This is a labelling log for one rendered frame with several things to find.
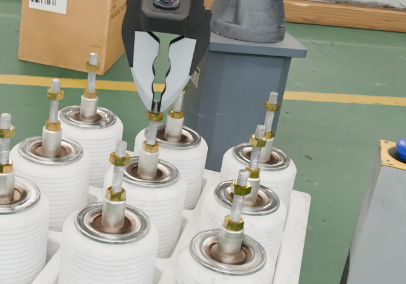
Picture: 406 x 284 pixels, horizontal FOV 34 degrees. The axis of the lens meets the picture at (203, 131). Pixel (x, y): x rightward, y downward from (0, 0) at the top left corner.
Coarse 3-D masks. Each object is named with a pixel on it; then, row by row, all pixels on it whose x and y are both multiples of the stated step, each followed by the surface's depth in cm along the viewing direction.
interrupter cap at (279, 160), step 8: (240, 144) 89; (248, 144) 89; (232, 152) 87; (240, 152) 86; (248, 152) 87; (272, 152) 88; (280, 152) 89; (240, 160) 84; (248, 160) 85; (272, 160) 87; (280, 160) 86; (288, 160) 86; (264, 168) 83; (272, 168) 83; (280, 168) 84
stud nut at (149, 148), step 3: (144, 141) 76; (156, 141) 77; (144, 144) 76; (147, 144) 76; (150, 144) 76; (153, 144) 76; (156, 144) 76; (144, 147) 76; (147, 147) 76; (150, 147) 76; (153, 147) 76; (156, 147) 76; (144, 150) 76; (147, 150) 76; (150, 150) 76; (153, 150) 76; (156, 150) 76
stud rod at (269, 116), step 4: (272, 92) 83; (276, 92) 83; (272, 96) 83; (276, 96) 83; (272, 100) 83; (276, 100) 84; (268, 112) 84; (272, 112) 84; (268, 116) 84; (272, 116) 84; (268, 120) 84; (272, 120) 85; (264, 124) 85; (268, 124) 84; (268, 128) 85
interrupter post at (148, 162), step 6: (144, 156) 76; (150, 156) 76; (156, 156) 76; (144, 162) 76; (150, 162) 76; (156, 162) 77; (138, 168) 77; (144, 168) 77; (150, 168) 77; (156, 168) 77; (144, 174) 77; (150, 174) 77
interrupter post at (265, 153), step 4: (268, 140) 85; (272, 140) 85; (268, 144) 85; (264, 148) 85; (268, 148) 85; (260, 152) 85; (264, 152) 85; (268, 152) 86; (260, 156) 86; (264, 156) 86; (268, 156) 86; (260, 160) 86; (264, 160) 86; (268, 160) 86
